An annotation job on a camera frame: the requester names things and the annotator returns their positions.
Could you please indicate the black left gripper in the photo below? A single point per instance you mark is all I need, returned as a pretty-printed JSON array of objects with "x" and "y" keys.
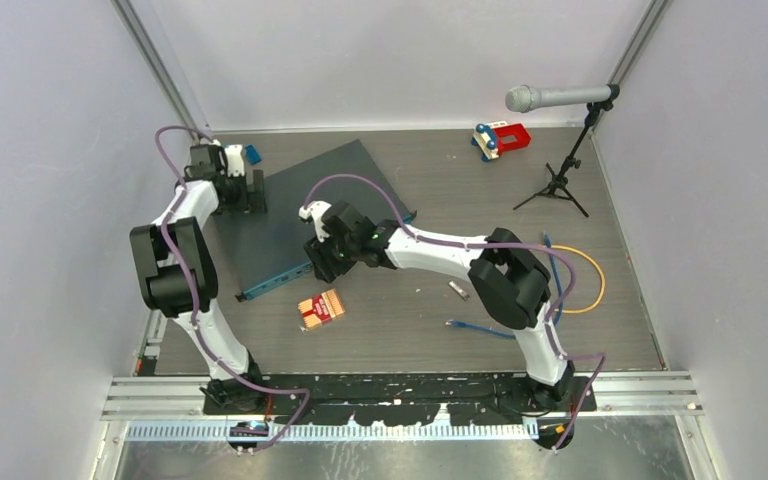
[{"x": 255, "y": 204}]

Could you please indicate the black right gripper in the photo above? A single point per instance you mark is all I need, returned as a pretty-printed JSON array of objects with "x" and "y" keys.
[{"x": 320, "y": 256}]

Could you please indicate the silver SFP transceiver module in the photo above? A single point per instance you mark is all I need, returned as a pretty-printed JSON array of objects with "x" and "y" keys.
[{"x": 460, "y": 291}]

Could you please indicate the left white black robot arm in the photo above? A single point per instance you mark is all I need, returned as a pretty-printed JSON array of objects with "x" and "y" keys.
[{"x": 176, "y": 273}]

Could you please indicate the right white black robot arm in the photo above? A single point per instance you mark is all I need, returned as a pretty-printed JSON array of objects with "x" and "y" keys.
[{"x": 510, "y": 282}]

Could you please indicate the blue plastic block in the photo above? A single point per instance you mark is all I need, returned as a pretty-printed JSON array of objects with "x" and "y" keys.
[{"x": 252, "y": 155}]

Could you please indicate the red and gold card box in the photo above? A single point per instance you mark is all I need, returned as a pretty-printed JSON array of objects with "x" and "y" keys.
[{"x": 320, "y": 309}]

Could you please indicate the red white blue toy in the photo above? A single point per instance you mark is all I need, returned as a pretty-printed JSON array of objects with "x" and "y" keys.
[{"x": 497, "y": 138}]

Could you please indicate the black microphone tripod stand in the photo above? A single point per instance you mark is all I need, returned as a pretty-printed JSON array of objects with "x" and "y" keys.
[{"x": 557, "y": 186}]

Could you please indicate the grey microphone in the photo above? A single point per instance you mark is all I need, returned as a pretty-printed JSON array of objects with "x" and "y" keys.
[{"x": 524, "y": 99}]

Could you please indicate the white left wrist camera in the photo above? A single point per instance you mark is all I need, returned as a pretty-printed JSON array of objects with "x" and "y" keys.
[{"x": 235, "y": 160}]

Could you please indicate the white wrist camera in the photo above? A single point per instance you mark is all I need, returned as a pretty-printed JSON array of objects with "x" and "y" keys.
[
  {"x": 235, "y": 160},
  {"x": 314, "y": 213}
]

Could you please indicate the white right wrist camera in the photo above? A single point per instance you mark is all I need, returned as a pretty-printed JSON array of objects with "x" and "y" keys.
[{"x": 314, "y": 213}]

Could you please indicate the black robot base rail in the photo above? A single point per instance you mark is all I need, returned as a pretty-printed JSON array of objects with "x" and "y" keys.
[{"x": 469, "y": 399}]

